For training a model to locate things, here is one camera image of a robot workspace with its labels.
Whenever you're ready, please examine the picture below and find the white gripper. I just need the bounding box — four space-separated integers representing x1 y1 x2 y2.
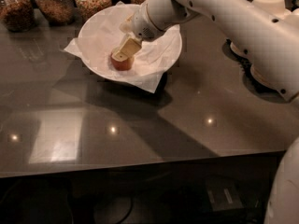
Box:
112 0 187 62

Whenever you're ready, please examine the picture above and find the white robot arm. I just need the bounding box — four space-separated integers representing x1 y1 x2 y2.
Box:
112 0 299 109

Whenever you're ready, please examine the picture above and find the white bowl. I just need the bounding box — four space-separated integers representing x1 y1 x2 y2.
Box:
77 4 183 82

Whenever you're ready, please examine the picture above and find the white paper liner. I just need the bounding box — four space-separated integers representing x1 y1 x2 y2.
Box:
63 1 181 94

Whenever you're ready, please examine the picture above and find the glass jar of colourful cereal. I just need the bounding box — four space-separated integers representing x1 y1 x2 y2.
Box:
75 0 112 21

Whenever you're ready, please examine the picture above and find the glass jar of granola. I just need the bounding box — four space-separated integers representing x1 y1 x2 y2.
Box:
35 0 74 25

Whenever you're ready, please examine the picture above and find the black rubber mat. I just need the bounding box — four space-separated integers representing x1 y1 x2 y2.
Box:
226 39 266 93

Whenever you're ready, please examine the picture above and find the front stack of paper bowls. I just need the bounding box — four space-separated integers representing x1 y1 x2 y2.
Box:
250 64 275 90

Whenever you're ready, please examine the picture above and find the tall stack of paper bowls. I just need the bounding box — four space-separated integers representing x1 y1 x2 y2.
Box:
251 0 292 25

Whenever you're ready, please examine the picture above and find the black box under table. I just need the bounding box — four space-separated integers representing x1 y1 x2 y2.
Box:
186 177 246 217

